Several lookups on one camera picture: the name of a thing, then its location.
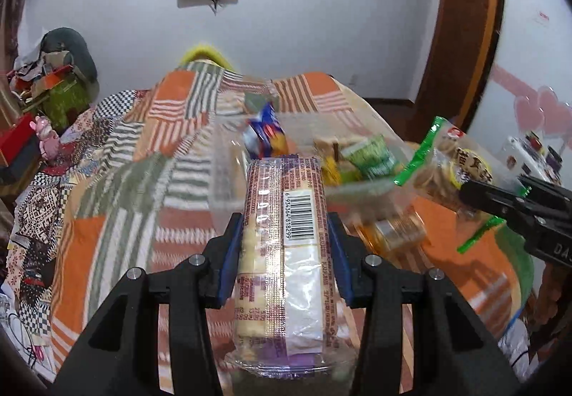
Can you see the green printed box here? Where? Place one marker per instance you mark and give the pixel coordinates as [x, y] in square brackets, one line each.
[67, 103]

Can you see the grey rolled cushion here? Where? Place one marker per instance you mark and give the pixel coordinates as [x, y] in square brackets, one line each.
[73, 45]

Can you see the clear plastic box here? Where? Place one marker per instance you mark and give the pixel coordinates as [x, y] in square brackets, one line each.
[228, 181]

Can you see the orange patchwork blanket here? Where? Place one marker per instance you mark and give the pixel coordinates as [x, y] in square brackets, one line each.
[134, 199]

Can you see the yellow padded hoop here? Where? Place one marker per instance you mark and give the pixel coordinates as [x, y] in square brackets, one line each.
[205, 53]

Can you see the green cloth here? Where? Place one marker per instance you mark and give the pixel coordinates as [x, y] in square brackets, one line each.
[520, 271]

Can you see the small green snack packet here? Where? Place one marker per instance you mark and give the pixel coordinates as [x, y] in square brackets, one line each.
[371, 154]

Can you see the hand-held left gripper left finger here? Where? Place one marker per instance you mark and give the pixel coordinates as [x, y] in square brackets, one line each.
[232, 255]

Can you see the pile of household clutter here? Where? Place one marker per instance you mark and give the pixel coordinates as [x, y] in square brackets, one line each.
[31, 74]

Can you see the blue snack packet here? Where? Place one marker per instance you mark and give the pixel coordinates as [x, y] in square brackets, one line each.
[266, 132]

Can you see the pink plush toy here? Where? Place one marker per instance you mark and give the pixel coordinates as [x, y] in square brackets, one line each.
[47, 139]

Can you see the white appliance with magnets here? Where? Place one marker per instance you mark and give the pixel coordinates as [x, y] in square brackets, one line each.
[523, 154]

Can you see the purple cracker pack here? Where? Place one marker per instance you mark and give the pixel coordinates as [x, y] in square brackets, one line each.
[286, 244]

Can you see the patterned bed sheet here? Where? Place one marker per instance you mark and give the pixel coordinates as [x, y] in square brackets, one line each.
[40, 208]

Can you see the red and white wall sticker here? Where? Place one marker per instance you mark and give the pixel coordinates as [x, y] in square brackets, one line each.
[543, 18]

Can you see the green-edged biscuit packet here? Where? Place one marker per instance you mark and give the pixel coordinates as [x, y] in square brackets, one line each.
[447, 154]

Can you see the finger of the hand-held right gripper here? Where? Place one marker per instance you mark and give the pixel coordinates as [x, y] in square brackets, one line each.
[491, 197]
[552, 188]

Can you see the brown bread packet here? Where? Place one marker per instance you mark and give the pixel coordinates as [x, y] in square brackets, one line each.
[395, 230]

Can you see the red and black box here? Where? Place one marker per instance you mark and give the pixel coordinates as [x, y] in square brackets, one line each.
[18, 146]

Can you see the striped brown curtain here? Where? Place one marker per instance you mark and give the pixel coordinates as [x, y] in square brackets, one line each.
[9, 65]

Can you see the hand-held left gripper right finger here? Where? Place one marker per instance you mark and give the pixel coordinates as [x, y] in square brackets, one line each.
[342, 264]

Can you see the pink heart wall decal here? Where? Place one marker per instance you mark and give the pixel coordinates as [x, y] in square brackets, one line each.
[531, 105]

